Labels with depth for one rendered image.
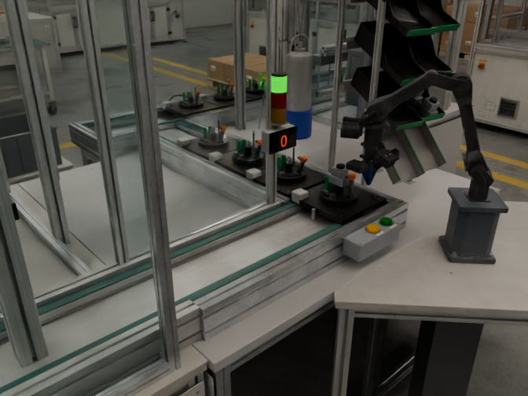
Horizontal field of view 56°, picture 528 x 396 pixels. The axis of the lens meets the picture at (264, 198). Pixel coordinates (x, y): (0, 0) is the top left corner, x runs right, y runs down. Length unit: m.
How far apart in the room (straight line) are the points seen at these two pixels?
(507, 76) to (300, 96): 3.59
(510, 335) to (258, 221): 1.67
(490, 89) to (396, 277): 4.55
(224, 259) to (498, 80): 4.78
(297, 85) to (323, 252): 1.27
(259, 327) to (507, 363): 1.64
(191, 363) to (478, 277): 0.91
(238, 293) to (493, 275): 0.81
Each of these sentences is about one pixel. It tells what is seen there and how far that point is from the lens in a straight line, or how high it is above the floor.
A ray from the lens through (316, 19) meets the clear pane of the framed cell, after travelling 2.91.
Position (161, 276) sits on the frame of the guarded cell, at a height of 1.14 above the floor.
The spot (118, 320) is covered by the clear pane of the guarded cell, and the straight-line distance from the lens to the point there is 1.10.
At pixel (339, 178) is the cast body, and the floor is 1.05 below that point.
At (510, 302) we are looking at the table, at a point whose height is 0.86.
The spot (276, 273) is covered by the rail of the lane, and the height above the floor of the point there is 0.95.
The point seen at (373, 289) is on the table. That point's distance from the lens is 1.53.
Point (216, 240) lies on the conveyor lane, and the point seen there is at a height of 0.94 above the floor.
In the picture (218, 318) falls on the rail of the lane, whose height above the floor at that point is 0.91.
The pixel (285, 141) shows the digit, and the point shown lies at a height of 1.20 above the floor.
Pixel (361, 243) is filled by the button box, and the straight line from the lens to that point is 1.55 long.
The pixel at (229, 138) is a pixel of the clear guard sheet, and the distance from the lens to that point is 1.55.
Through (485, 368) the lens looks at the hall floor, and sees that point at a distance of 2.69.
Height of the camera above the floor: 1.75
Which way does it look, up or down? 26 degrees down
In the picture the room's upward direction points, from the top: straight up
